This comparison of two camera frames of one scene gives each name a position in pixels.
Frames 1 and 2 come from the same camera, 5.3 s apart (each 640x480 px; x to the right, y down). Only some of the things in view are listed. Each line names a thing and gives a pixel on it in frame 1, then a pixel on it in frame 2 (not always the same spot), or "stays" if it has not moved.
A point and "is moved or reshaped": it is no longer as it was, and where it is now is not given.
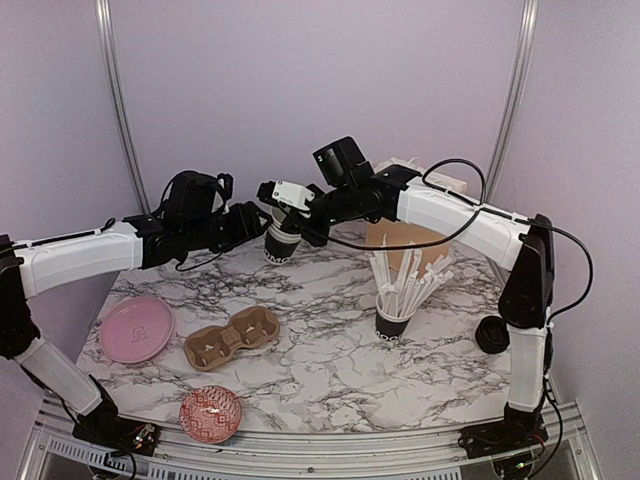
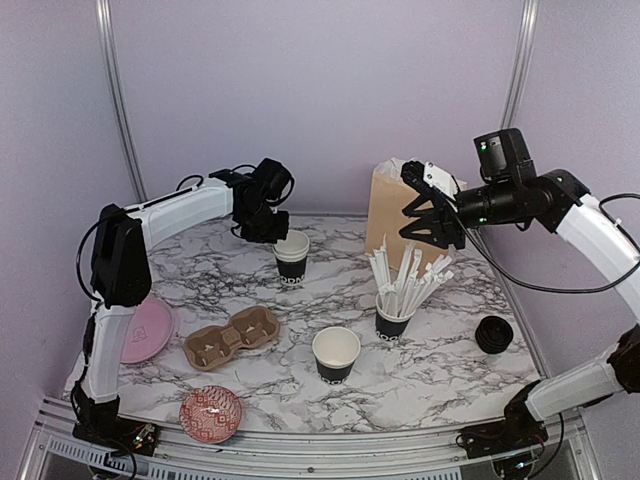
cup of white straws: (401, 295) stays
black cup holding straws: (388, 327) stays
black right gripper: (318, 237) -> (444, 229)
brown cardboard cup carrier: (212, 346) stays
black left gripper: (246, 223) -> (278, 233)
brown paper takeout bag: (404, 244) stays
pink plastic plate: (136, 329) stays
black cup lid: (492, 334) stays
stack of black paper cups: (280, 243) is moved or reshaped
